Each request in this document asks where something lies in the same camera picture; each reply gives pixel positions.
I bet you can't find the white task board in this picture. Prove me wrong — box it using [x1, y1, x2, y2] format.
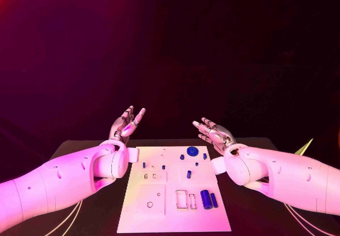
[117, 146, 232, 234]

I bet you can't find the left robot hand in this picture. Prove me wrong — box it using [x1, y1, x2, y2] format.
[108, 105, 147, 146]

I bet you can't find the large blue cylinder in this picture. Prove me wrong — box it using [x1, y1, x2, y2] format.
[200, 189, 213, 210]

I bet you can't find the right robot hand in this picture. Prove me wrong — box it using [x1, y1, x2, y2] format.
[192, 117, 238, 156]

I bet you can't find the white cable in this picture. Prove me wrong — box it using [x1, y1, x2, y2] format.
[61, 201, 84, 236]
[287, 204, 340, 236]
[284, 203, 317, 236]
[43, 202, 82, 236]

